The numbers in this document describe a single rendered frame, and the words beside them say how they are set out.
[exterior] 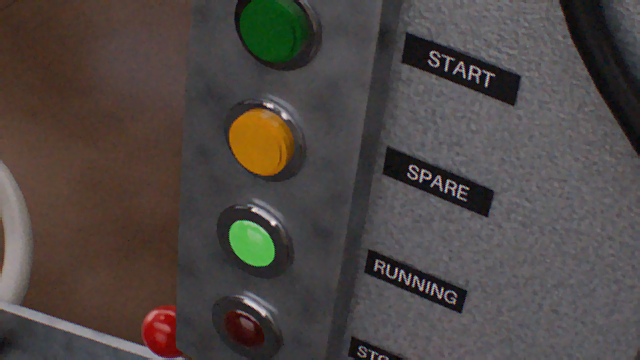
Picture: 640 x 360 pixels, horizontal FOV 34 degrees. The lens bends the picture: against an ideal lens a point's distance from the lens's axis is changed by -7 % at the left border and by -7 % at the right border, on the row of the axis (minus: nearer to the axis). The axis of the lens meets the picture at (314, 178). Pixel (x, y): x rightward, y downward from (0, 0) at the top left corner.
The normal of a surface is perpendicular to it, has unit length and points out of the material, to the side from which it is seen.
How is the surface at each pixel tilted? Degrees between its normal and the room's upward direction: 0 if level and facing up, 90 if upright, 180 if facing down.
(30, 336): 90
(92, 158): 0
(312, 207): 90
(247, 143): 90
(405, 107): 90
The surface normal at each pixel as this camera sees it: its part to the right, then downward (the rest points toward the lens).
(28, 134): 0.11, -0.80
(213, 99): -0.48, 0.47
